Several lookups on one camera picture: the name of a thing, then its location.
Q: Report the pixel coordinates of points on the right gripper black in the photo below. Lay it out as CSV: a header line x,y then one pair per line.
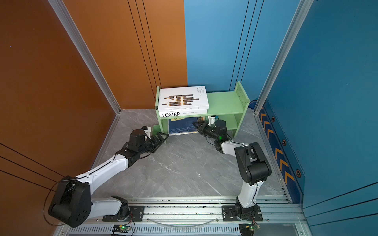
x,y
204,128

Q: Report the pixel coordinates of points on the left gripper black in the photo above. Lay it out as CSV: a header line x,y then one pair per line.
x,y
161,140

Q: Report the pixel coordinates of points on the dark blue book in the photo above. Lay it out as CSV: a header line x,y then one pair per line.
x,y
182,126

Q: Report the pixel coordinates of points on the white LOVER book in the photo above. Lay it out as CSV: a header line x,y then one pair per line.
x,y
181,113

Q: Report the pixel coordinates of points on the white book brown bars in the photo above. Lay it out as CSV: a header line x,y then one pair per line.
x,y
183,98

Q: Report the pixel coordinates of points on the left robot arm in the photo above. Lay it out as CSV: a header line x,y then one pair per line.
x,y
73,203

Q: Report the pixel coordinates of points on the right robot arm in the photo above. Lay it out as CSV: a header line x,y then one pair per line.
x,y
253,167

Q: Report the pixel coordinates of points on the green desktop shelf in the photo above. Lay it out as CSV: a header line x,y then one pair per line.
x,y
230,106

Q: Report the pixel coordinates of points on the left circuit board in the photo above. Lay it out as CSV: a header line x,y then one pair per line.
x,y
121,230

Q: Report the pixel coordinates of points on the circuit board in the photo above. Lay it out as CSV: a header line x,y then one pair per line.
x,y
121,230
248,229

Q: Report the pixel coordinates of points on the right circuit board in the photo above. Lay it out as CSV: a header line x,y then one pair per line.
x,y
248,229

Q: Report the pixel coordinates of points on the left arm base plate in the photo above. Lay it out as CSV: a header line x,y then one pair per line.
x,y
128,214

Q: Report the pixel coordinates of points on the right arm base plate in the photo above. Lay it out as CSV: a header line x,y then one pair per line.
x,y
237,213

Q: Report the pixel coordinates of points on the aluminium rail frame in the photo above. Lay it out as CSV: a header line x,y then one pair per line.
x,y
194,216

